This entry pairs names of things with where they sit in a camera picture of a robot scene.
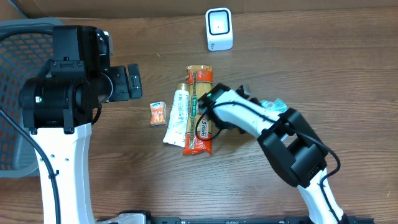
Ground small orange sachet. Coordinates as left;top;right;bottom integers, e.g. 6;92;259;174
150;101;167;126

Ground white tube gold cap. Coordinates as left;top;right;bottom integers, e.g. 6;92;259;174
163;83;190;147

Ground orange spaghetti packet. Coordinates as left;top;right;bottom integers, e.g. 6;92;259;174
183;65;213;155

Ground teal snack packet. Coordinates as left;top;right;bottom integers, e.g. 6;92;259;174
260;98;289;113

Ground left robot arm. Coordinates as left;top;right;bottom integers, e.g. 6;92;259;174
19;26;142;223

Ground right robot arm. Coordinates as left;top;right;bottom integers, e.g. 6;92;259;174
197;83;349;223

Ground white barcode scanner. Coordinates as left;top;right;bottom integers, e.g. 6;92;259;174
205;7;233;52

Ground grey plastic basket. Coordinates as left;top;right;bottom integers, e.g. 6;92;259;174
1;17;63;178

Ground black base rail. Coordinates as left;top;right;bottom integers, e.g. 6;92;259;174
96;211;376;224

